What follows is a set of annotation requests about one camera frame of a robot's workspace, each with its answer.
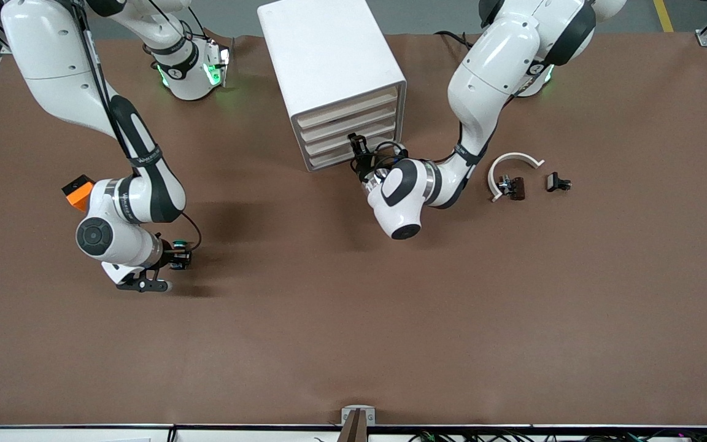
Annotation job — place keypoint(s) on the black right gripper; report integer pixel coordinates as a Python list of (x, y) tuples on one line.
[(172, 256)]

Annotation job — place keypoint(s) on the brown table mat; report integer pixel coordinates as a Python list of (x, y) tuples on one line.
[(353, 319)]

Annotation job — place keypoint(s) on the green push button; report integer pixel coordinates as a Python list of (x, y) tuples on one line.
[(180, 245)]

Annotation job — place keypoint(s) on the white curved plastic arc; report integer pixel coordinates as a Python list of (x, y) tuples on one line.
[(507, 159)]

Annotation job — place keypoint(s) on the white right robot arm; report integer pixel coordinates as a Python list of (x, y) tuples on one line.
[(59, 73)]

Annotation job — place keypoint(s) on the grey metal bracket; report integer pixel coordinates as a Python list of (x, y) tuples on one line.
[(358, 420)]

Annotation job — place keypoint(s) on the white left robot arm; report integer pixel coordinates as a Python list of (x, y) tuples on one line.
[(501, 67)]

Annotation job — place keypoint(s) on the white table edge rail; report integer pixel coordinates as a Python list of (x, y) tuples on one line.
[(83, 434)]

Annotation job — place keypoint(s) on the orange box with hole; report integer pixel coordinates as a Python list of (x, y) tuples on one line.
[(77, 191)]

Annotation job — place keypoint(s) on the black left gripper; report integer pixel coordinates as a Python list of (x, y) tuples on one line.
[(366, 166)]

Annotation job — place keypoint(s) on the small brown component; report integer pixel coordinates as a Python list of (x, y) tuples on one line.
[(516, 188)]

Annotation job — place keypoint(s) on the small black clip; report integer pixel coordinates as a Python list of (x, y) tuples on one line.
[(556, 182)]

